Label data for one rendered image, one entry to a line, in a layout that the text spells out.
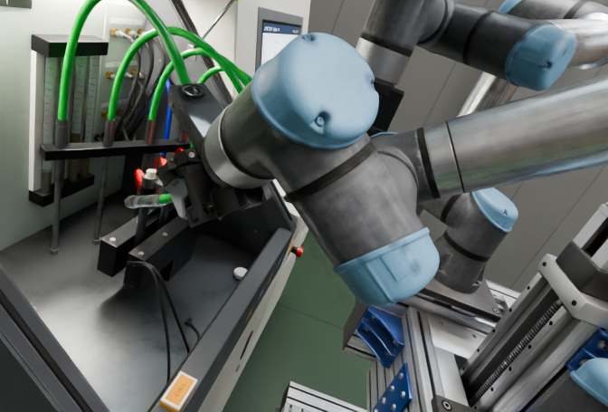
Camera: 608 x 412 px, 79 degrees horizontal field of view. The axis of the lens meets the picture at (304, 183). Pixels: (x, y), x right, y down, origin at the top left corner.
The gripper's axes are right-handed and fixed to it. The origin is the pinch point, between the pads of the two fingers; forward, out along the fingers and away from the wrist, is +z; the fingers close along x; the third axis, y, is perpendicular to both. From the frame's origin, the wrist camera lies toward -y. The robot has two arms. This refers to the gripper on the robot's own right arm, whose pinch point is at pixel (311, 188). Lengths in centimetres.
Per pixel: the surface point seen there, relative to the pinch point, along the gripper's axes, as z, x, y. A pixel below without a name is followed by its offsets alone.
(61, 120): 7.9, -0.7, -48.4
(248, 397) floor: 124, 48, 4
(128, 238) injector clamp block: 25.9, -1.6, -30.3
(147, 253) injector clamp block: 25.8, -3.2, -24.9
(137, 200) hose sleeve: 8.6, -11.5, -23.5
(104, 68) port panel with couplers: 2, 19, -57
